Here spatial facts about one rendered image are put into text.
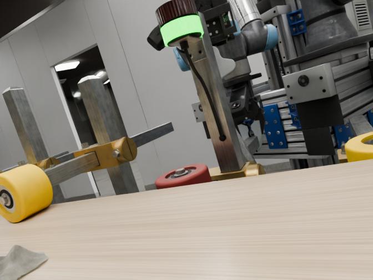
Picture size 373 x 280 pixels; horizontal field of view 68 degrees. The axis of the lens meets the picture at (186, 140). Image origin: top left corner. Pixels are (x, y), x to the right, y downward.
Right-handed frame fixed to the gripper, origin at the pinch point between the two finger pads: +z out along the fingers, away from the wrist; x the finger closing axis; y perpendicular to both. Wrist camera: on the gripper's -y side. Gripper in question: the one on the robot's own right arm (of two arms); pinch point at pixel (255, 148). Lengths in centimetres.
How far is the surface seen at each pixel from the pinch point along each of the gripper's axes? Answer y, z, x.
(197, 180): -43.7, -7.8, -3.3
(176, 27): -38.7, -28.2, -4.5
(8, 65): 221, -158, 413
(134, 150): -30.0, -11.8, 16.6
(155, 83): 226, -51, 163
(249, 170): -32.7, -4.5, -7.0
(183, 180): -44.9, -8.5, -2.0
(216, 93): -32.9, -18.0, -5.4
